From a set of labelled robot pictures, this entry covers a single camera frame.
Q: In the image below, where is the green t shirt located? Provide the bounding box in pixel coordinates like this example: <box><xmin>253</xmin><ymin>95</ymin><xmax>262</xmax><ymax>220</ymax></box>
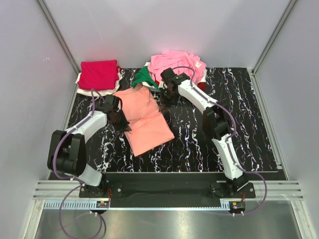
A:
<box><xmin>131</xmin><ymin>66</ymin><xmax>159</xmax><ymax>89</ymax></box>

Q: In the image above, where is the left aluminium frame post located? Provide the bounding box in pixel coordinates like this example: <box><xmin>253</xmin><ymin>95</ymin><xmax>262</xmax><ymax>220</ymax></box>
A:
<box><xmin>36</xmin><ymin>0</ymin><xmax>82</xmax><ymax>75</ymax></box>

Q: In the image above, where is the salmon orange t shirt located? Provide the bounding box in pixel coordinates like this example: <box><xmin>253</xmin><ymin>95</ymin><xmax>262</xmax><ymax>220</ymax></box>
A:
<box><xmin>115</xmin><ymin>85</ymin><xmax>174</xmax><ymax>156</ymax></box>

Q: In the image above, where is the light pink t shirt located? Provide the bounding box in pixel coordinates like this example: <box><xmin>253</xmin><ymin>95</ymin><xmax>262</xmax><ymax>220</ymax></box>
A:
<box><xmin>148</xmin><ymin>51</ymin><xmax>206</xmax><ymax>84</ymax></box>

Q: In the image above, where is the folded white t shirt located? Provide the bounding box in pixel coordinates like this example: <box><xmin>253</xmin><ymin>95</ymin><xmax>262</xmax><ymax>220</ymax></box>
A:
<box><xmin>75</xmin><ymin>68</ymin><xmax>123</xmax><ymax>97</ymax></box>

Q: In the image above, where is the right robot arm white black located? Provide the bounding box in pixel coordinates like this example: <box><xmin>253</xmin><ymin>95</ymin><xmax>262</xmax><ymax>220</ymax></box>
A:
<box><xmin>159</xmin><ymin>68</ymin><xmax>248</xmax><ymax>198</ymax></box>

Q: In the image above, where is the folded red t shirt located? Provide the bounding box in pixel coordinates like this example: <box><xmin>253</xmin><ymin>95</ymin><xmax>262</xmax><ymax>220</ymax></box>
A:
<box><xmin>116</xmin><ymin>66</ymin><xmax>122</xmax><ymax>73</ymax></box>

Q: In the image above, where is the grey slotted cable duct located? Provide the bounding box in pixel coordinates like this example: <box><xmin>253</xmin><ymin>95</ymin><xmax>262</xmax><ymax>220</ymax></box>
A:
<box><xmin>43</xmin><ymin>199</ymin><xmax>231</xmax><ymax>210</ymax></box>

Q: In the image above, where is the aluminium frame post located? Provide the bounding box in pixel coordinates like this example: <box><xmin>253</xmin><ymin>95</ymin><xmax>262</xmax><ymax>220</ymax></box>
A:
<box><xmin>251</xmin><ymin>0</ymin><xmax>300</xmax><ymax>74</ymax></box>
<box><xmin>36</xmin><ymin>0</ymin><xmax>82</xmax><ymax>75</ymax></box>

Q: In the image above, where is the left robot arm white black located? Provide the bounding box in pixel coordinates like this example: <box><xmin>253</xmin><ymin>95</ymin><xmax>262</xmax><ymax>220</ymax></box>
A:
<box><xmin>47</xmin><ymin>95</ymin><xmax>131</xmax><ymax>197</ymax></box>

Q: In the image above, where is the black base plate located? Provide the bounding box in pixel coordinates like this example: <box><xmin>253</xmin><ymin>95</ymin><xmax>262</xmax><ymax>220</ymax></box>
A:
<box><xmin>79</xmin><ymin>172</ymin><xmax>256</xmax><ymax>199</ymax></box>

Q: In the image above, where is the right aluminium frame post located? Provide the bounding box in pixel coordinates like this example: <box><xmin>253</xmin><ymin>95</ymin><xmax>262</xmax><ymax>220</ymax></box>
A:
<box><xmin>251</xmin><ymin>0</ymin><xmax>300</xmax><ymax>74</ymax></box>

